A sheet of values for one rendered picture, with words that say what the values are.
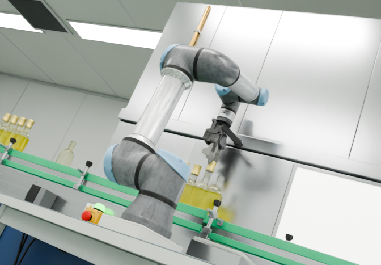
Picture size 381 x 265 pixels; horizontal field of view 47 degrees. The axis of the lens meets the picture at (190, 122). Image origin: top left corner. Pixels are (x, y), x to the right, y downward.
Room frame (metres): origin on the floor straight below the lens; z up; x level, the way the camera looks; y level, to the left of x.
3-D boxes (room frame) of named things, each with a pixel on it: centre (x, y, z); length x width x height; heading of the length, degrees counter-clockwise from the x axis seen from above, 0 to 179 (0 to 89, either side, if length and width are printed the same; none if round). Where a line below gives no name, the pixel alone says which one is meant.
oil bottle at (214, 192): (1.76, -0.20, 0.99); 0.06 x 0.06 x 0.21; 63
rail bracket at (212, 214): (1.61, -0.21, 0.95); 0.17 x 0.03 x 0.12; 152
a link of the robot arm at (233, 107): (1.79, -0.13, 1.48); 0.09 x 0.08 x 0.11; 151
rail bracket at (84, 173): (1.85, 0.34, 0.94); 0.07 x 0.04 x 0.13; 152
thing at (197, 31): (2.11, 0.16, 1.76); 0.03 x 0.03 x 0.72; 62
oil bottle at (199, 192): (1.79, -0.15, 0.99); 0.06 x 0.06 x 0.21; 62
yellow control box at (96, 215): (1.75, 0.20, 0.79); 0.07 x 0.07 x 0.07; 62
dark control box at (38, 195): (1.88, 0.45, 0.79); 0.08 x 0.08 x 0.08; 62
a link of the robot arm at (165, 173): (1.28, 0.01, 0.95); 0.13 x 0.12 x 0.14; 61
